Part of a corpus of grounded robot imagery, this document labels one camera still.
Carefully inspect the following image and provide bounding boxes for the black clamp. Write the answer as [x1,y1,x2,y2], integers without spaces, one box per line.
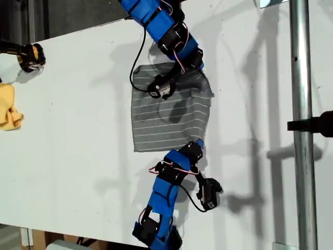
[287,110,333,139]

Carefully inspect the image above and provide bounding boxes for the white rounded object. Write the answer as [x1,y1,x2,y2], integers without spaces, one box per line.
[46,239,79,250]

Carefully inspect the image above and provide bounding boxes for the brown cardboard box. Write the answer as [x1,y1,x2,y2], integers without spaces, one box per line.
[30,229,117,250]

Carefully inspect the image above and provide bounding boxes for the yellow cloth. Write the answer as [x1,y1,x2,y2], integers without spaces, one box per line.
[0,82,24,132]

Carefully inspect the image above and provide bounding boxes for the black camera stalk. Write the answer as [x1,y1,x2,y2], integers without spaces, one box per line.
[166,62,183,81]
[194,173,224,195]

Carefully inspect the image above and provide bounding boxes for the black camera cable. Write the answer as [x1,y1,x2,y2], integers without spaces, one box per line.
[129,24,149,92]
[178,184,209,213]

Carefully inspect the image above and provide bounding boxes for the grey striped towel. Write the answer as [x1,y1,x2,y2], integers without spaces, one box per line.
[130,61,216,154]

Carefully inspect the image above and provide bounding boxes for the steel post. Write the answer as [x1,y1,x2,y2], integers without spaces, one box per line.
[288,0,319,250]

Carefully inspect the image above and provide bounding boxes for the white table leg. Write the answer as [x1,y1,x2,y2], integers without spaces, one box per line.
[20,228,34,247]

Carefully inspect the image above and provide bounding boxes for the yellow black power tool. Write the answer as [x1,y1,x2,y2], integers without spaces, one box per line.
[0,39,47,73]

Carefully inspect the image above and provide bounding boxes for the black camera box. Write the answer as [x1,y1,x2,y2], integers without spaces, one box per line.
[200,182,221,211]
[147,74,176,100]

